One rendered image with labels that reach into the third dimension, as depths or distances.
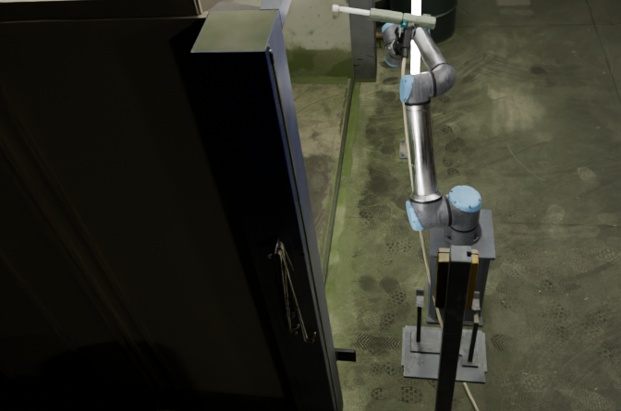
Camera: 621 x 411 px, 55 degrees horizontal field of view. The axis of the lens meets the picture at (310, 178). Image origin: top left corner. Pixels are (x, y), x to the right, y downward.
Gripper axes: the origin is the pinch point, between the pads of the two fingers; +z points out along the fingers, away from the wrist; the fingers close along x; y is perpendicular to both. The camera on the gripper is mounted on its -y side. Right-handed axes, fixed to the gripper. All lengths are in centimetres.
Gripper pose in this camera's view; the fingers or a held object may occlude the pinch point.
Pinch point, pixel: (408, 24)
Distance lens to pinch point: 292.8
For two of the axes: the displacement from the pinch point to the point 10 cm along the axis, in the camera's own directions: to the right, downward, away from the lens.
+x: -9.9, -1.5, -0.1
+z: 0.5, -2.1, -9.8
